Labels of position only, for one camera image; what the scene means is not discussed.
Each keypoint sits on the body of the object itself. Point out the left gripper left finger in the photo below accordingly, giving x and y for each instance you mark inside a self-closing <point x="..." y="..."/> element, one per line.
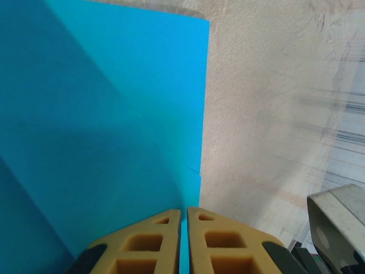
<point x="168" y="245"/>

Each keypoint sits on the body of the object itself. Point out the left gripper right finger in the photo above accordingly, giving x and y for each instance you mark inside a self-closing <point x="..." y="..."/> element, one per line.
<point x="196" y="245"/>

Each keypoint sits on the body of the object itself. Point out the blue paper sheet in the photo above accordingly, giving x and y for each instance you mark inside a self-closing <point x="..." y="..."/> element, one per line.
<point x="85" y="114"/>

